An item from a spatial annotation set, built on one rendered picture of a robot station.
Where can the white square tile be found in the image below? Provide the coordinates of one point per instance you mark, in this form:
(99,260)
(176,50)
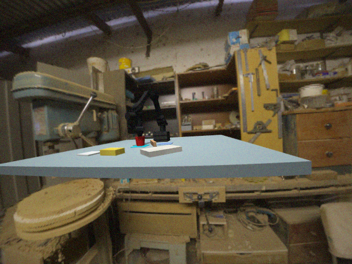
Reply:
(88,153)

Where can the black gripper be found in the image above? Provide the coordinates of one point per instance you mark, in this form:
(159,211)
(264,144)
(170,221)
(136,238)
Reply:
(139,128)

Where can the white rectangular block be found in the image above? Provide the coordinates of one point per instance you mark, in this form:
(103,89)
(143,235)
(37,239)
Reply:
(160,150)

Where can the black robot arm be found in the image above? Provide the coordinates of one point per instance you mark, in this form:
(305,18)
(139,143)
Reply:
(132,115)

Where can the yellow flat block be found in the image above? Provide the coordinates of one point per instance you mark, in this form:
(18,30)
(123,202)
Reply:
(111,151)

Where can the red cup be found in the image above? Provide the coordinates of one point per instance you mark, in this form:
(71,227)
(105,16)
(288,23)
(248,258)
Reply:
(140,141)

